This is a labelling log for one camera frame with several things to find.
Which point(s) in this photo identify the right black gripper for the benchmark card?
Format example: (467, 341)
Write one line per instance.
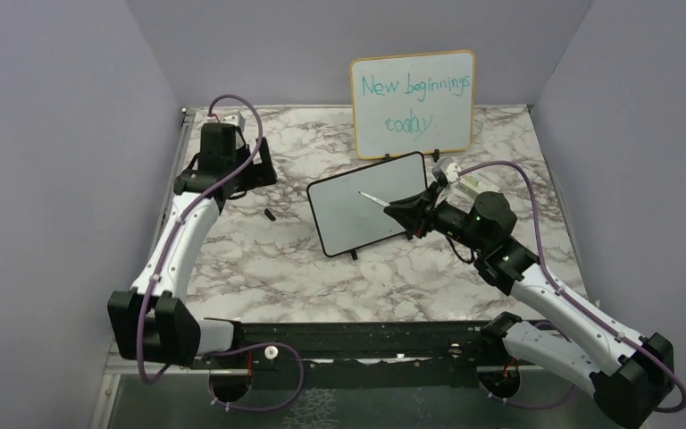
(416, 213)

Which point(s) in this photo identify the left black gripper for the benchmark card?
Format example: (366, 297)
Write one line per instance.
(261, 173)

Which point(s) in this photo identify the black white marker pen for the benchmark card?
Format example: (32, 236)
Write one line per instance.
(374, 199)

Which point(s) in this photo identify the black marker cap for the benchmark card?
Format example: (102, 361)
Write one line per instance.
(270, 215)

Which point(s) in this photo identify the black framed whiteboard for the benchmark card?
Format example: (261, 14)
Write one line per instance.
(345, 220)

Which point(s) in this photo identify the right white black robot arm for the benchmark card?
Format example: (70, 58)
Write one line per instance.
(628, 374)

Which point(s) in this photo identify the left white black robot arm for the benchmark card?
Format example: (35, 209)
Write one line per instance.
(151, 321)

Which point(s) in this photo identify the silver black whiteboard stand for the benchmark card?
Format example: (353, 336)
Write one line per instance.
(354, 252)

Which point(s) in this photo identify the yellow framed whiteboard with writing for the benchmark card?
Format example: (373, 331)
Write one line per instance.
(420, 102)

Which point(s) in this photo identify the black yellow-board stand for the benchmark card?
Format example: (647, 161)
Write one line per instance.
(435, 155)

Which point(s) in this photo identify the white green eraser box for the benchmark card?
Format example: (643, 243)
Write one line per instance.
(473, 184)

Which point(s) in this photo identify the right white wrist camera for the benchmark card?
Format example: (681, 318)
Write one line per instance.
(446, 172)

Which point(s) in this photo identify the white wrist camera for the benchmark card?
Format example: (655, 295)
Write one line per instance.
(446, 172)
(235, 119)

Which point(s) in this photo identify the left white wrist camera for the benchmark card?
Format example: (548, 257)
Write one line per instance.
(235, 119)

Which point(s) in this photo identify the black aluminium base frame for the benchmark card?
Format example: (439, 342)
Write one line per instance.
(347, 375)

